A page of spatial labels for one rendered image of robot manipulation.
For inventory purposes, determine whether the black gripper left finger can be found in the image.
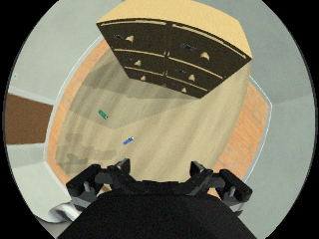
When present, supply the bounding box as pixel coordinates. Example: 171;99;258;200
66;158;149;212

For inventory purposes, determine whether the small tan chest of drawers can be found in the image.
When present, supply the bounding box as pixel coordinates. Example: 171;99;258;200
96;0;252;99

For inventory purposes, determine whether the dark brown drawer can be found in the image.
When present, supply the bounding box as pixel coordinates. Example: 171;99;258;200
165;76;207;98
101;20;166;54
114;49;165;74
166;58;222;90
169;24;246;77
124;67;163;86

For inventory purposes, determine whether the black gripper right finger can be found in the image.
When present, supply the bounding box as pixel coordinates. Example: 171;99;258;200
172;161;252;216

